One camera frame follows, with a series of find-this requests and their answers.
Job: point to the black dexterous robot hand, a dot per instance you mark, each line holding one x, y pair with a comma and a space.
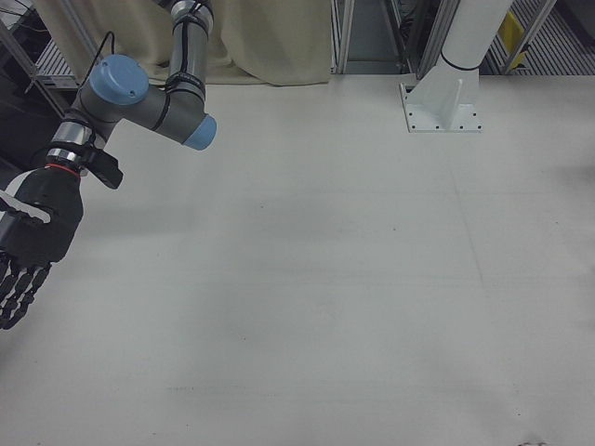
44, 218

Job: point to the grey UR5e robot arm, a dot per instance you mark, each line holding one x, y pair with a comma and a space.
139, 97

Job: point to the grey metal shelf rack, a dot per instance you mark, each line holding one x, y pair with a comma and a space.
51, 65

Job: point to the beige curtain cloth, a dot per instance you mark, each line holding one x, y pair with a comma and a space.
241, 42

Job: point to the yellow warning tag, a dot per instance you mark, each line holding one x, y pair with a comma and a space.
510, 27

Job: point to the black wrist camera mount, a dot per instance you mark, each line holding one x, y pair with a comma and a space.
104, 167

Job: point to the aluminium frame cabinet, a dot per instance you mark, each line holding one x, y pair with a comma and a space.
367, 35

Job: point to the white pedestal base plate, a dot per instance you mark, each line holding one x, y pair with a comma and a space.
441, 109

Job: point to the white cylindrical pedestal column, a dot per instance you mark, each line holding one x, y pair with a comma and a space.
474, 32

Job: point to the aluminium profile frame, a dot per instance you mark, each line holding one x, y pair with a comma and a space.
525, 42

